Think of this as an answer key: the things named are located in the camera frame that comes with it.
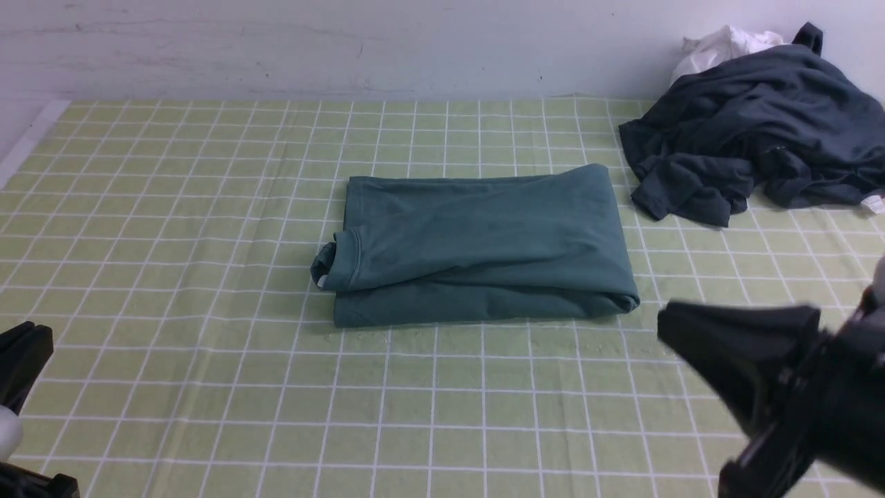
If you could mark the dark grey crumpled garment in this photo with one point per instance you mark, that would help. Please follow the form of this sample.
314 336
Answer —
784 120

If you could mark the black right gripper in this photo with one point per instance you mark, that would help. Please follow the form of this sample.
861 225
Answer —
800 393

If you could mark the green long-sleeved shirt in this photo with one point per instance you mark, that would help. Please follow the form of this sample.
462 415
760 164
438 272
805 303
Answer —
428 250

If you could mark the white crumpled cloth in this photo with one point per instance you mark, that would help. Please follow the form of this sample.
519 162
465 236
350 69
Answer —
725 44

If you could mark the green checkered tablecloth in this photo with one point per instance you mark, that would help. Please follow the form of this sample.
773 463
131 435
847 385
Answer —
167 243

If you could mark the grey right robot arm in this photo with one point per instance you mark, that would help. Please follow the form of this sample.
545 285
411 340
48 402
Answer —
878 277

